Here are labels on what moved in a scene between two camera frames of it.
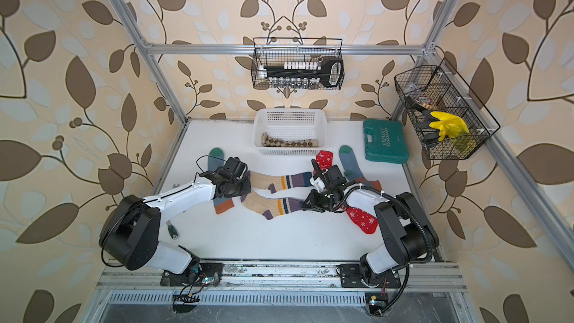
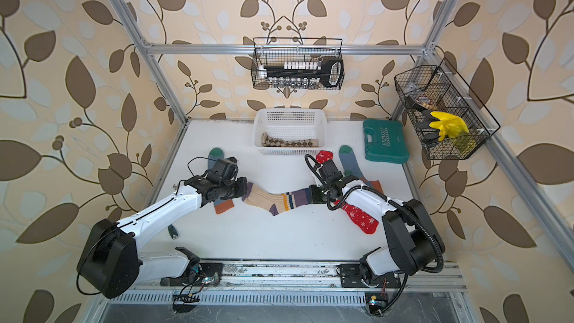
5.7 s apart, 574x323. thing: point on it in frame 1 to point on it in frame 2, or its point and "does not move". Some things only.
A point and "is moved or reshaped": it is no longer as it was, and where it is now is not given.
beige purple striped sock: [276, 183] to [276, 202]
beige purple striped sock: [271, 208] is moved or reshaped
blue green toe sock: [352, 170] does not move
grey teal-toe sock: [216, 159] does not move
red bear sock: [362, 220] does not move
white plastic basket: [290, 131] does not move
